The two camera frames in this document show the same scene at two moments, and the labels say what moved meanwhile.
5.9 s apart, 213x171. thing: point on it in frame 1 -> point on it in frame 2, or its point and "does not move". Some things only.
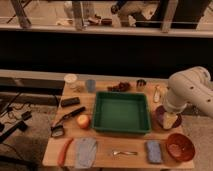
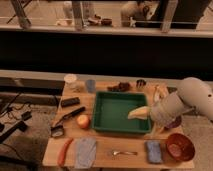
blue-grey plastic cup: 91,85 does not move
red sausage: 62,153 does not move
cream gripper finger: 169,119 -> 140,113
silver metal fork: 125,152 does not move
